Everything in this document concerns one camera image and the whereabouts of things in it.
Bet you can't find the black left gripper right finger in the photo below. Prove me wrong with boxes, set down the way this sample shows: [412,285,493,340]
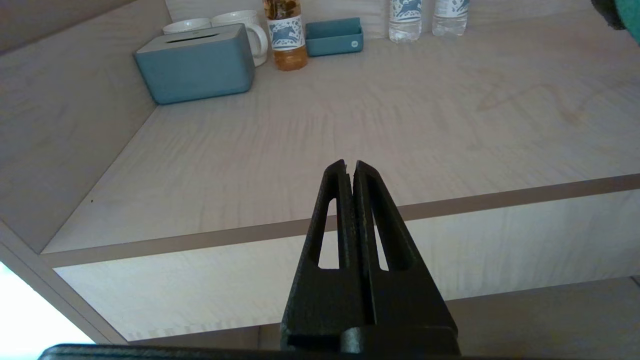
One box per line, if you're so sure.
[352,160,458,351]

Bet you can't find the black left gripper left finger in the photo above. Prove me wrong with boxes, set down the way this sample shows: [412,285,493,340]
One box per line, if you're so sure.
[280,160,373,351]

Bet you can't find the amber tea bottle blue label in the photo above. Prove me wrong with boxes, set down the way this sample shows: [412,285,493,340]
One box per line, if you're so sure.
[263,0,309,71]

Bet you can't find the teal microfibre cloth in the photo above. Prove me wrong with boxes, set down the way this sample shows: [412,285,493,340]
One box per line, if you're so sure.
[591,0,640,45]

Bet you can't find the white ceramic mug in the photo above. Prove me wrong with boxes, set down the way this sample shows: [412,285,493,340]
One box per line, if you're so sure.
[211,10,269,67]
[162,18,213,36]

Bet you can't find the clear water bottle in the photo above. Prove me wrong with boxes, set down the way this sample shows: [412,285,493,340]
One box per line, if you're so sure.
[432,0,470,37]
[389,0,423,43]

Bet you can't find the small teal tray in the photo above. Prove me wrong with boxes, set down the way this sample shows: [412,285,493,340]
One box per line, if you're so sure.
[305,17,364,57]

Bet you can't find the teal tissue box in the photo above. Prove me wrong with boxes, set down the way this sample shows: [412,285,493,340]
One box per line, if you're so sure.
[134,23,256,106]

